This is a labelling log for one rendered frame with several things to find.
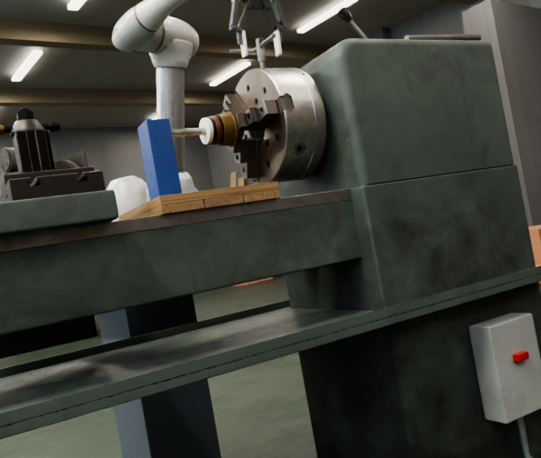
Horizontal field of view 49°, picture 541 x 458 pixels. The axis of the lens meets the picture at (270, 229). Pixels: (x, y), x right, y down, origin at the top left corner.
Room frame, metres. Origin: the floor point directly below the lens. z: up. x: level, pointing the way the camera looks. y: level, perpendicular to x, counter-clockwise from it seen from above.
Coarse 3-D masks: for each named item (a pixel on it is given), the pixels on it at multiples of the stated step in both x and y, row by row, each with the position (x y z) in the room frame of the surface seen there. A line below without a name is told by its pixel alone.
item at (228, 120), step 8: (216, 120) 1.52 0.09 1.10; (224, 120) 1.52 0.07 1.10; (232, 120) 1.54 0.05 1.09; (216, 128) 1.51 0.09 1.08; (224, 128) 1.52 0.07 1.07; (232, 128) 1.53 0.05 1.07; (216, 136) 1.52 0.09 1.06; (224, 136) 1.53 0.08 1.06; (232, 136) 1.54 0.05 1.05; (240, 136) 1.57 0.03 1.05; (224, 144) 1.56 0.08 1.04; (232, 144) 1.56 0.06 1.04
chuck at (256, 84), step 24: (264, 72) 1.53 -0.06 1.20; (288, 72) 1.56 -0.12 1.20; (240, 96) 1.66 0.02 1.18; (264, 96) 1.55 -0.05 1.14; (288, 120) 1.48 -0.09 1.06; (312, 120) 1.52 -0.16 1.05; (264, 144) 1.59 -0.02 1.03; (288, 144) 1.50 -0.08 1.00; (312, 144) 1.54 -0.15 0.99; (264, 168) 1.61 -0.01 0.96; (288, 168) 1.55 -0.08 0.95
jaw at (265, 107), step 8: (288, 96) 1.50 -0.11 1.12; (264, 104) 1.48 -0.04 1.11; (272, 104) 1.49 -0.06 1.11; (280, 104) 1.49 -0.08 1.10; (288, 104) 1.49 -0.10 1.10; (248, 112) 1.51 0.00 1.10; (256, 112) 1.52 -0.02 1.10; (264, 112) 1.48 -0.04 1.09; (272, 112) 1.48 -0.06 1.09; (280, 112) 1.50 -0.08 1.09; (240, 120) 1.52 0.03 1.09; (248, 120) 1.52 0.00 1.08; (256, 120) 1.51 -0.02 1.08; (264, 120) 1.52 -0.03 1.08; (272, 120) 1.53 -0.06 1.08; (240, 128) 1.53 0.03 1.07; (248, 128) 1.55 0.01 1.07; (256, 128) 1.56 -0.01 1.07; (264, 128) 1.58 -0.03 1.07
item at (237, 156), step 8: (240, 144) 1.58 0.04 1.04; (248, 144) 1.59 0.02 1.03; (256, 144) 1.61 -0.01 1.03; (232, 152) 1.58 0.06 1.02; (240, 152) 1.59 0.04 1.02; (248, 152) 1.60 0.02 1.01; (256, 152) 1.61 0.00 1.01; (240, 160) 1.59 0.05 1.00; (248, 160) 1.61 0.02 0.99; (256, 160) 1.62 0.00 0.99; (248, 168) 1.61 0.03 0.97; (256, 168) 1.63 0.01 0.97; (248, 176) 1.62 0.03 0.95; (256, 176) 1.64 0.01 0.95
